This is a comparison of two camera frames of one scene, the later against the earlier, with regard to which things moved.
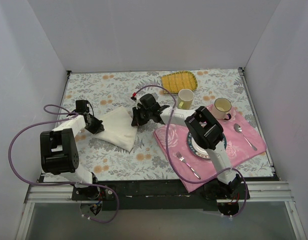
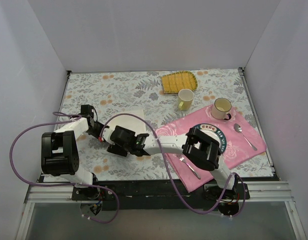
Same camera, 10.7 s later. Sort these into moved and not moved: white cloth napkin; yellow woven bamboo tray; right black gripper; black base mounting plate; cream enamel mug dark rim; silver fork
Moved: right black gripper; white cloth napkin
Not moved: black base mounting plate; yellow woven bamboo tray; silver fork; cream enamel mug dark rim
